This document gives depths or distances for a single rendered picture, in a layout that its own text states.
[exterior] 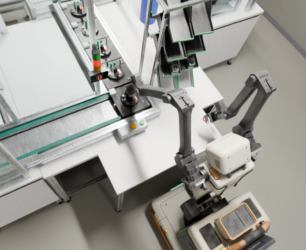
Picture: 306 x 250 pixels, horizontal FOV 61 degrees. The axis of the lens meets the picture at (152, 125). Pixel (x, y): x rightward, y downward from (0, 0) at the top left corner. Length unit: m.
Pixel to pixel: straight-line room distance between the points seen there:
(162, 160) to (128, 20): 1.41
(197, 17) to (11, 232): 2.29
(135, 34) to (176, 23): 0.95
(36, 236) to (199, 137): 1.66
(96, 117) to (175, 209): 1.07
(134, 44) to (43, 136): 1.13
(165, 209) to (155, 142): 0.71
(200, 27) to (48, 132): 1.20
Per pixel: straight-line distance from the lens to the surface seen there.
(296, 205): 3.22
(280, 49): 4.38
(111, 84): 1.99
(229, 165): 1.43
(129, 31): 2.54
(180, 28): 1.61
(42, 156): 1.79
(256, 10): 3.23
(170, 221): 2.36
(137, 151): 1.85
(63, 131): 1.88
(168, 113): 2.03
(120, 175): 1.79
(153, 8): 2.52
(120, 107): 1.88
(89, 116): 1.91
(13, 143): 1.93
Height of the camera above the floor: 2.57
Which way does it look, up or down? 61 degrees down
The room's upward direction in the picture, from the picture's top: 16 degrees clockwise
